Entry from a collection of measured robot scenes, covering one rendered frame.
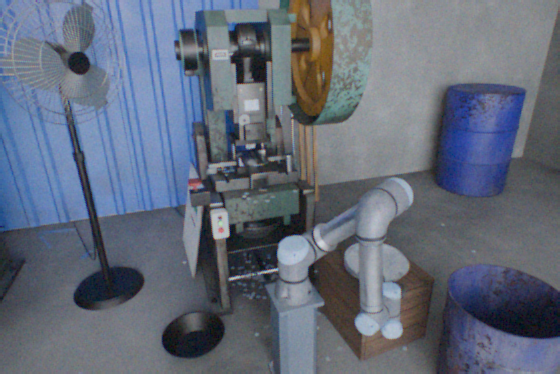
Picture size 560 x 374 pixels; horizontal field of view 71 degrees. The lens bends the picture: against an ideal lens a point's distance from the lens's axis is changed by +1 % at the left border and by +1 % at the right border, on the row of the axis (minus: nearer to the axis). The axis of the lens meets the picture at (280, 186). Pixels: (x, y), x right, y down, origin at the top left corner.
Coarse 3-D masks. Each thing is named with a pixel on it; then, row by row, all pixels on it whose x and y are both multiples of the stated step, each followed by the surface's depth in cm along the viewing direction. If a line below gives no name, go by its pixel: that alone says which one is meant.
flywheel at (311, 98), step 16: (304, 0) 205; (320, 0) 186; (304, 16) 208; (320, 16) 189; (304, 32) 211; (320, 32) 191; (320, 48) 194; (304, 64) 222; (320, 64) 196; (304, 80) 221; (320, 80) 203; (304, 96) 219; (320, 96) 202; (320, 112) 197
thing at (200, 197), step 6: (192, 192) 185; (198, 192) 185; (204, 192) 185; (192, 198) 185; (198, 198) 186; (204, 198) 186; (210, 198) 187; (192, 204) 186; (198, 204) 187; (204, 204) 188; (210, 210) 191; (210, 216) 192; (210, 222) 195
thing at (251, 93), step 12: (240, 84) 189; (252, 84) 190; (264, 84) 192; (240, 96) 191; (252, 96) 193; (264, 96) 194; (240, 108) 193; (252, 108) 195; (264, 108) 197; (240, 120) 194; (252, 120) 197; (264, 120) 199; (240, 132) 198; (252, 132) 196; (264, 132) 201
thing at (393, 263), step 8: (384, 248) 194; (352, 256) 188; (384, 256) 187; (392, 256) 188; (400, 256) 187; (352, 264) 182; (384, 264) 181; (392, 264) 182; (400, 264) 181; (408, 264) 181; (384, 272) 176; (392, 272) 176; (400, 272) 176
